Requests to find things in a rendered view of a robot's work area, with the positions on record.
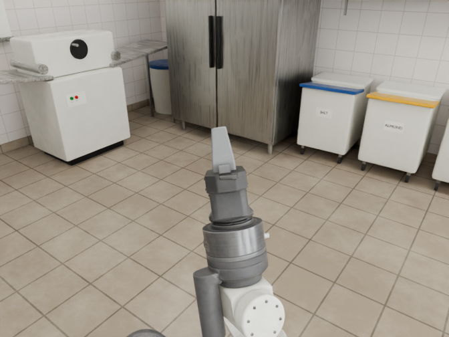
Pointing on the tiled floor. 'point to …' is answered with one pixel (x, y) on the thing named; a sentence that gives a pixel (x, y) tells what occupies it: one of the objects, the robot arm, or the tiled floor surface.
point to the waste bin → (160, 85)
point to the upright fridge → (241, 63)
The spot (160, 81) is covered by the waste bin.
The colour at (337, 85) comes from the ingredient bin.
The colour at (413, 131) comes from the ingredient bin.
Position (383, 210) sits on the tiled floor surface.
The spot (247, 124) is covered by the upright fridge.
